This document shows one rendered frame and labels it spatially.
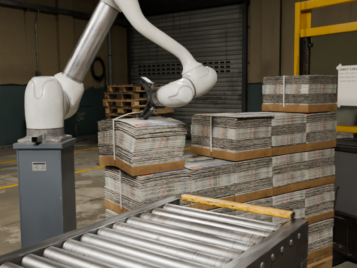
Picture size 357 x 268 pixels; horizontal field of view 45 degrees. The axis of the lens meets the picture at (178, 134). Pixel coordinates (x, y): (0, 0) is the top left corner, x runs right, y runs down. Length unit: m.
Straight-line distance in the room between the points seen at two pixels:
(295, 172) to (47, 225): 1.47
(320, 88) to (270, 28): 6.54
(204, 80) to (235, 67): 7.69
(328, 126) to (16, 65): 7.47
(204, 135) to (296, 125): 0.55
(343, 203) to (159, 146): 1.85
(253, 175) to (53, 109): 1.14
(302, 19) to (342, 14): 5.39
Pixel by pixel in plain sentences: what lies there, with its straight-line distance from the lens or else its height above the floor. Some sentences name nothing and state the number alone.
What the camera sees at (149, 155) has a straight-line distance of 1.96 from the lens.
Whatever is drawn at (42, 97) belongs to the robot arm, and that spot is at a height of 1.19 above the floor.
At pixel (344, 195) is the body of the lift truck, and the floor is 0.42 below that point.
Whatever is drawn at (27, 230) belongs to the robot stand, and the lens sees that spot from 1.95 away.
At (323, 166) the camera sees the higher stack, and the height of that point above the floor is 0.72.
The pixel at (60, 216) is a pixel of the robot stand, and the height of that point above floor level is 0.69.
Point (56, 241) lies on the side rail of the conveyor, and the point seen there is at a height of 0.80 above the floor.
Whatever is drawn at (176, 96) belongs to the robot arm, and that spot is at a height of 1.19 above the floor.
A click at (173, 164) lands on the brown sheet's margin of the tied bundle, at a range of 2.05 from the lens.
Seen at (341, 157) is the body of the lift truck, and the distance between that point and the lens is 3.41.
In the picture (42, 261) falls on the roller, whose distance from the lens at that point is 1.15.
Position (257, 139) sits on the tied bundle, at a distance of 2.39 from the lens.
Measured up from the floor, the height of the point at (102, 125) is 1.04.
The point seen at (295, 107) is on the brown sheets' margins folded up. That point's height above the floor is 1.09.
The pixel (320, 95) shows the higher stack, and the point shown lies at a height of 1.16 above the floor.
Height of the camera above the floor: 1.22
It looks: 6 degrees down
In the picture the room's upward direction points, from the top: 1 degrees counter-clockwise
